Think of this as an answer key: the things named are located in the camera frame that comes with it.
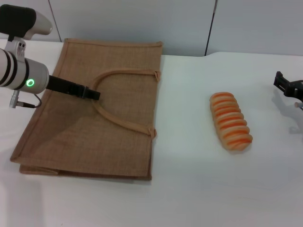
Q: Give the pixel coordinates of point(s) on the orange striped bread loaf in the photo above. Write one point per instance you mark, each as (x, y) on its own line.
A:
(230, 123)

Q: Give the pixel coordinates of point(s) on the brown jute handbag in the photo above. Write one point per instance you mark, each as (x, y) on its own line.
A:
(94, 137)

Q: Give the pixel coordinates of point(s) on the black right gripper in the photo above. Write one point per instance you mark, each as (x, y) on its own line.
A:
(294, 91)

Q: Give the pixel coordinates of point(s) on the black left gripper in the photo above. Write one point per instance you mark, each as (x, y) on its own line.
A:
(64, 86)

